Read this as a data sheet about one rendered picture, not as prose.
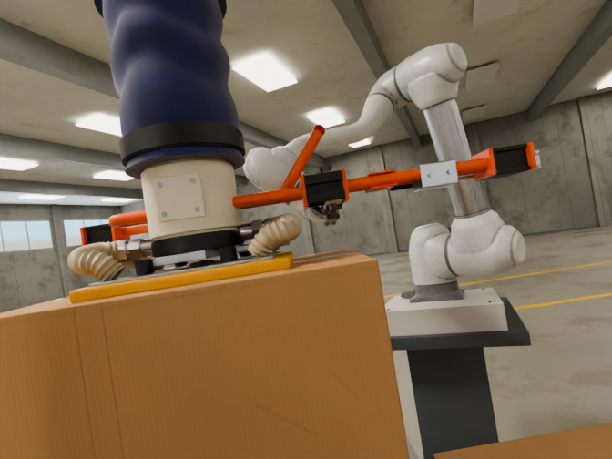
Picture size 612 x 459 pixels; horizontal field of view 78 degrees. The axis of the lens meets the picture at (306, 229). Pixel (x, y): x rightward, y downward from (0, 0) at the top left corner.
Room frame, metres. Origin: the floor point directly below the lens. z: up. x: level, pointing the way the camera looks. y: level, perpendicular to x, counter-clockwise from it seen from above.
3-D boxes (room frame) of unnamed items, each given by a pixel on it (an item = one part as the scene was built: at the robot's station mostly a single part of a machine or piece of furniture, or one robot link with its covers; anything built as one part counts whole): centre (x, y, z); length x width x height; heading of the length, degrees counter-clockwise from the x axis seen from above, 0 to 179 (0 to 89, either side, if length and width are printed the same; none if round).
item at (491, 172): (0.73, -0.39, 1.20); 0.08 x 0.07 x 0.05; 91
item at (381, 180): (0.85, 0.01, 1.20); 0.93 x 0.30 x 0.04; 91
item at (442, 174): (0.73, -0.26, 1.20); 0.07 x 0.07 x 0.04; 1
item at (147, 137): (0.73, 0.21, 1.32); 0.23 x 0.23 x 0.04
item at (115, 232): (0.98, 0.51, 1.21); 0.09 x 0.08 x 0.05; 1
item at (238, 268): (0.63, 0.20, 1.10); 0.34 x 0.10 x 0.05; 91
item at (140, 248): (0.72, 0.21, 1.14); 0.34 x 0.25 x 0.06; 91
